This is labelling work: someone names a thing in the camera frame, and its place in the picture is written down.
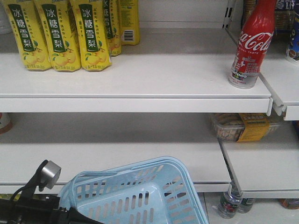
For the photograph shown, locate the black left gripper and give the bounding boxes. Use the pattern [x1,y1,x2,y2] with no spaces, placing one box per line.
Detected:
[0,196,98,224]

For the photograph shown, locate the light blue plastic basket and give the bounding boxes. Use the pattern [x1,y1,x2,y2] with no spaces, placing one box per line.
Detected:
[58,156,208,224]

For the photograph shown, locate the red aluminium coke bottle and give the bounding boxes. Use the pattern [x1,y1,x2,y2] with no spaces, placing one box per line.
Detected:
[228,0,276,89]

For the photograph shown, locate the white metal shelf unit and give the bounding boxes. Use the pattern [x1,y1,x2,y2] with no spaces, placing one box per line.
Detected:
[0,0,299,224]

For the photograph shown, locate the yellow pear drink bottle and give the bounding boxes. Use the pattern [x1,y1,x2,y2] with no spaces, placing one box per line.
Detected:
[34,0,81,72]
[1,0,52,71]
[70,0,112,72]

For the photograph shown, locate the small clear water bottle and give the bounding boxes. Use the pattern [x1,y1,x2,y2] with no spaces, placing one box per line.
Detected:
[217,192,242,219]

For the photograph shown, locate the clear biscuit box yellow label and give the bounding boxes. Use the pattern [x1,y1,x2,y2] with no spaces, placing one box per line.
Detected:
[209,113,283,142]

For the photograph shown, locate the blue white snack cup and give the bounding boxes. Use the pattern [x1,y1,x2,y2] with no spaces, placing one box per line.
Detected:
[285,28,299,64]

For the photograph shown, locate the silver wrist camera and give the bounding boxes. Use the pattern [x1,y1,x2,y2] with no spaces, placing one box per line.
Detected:
[39,160,61,192]

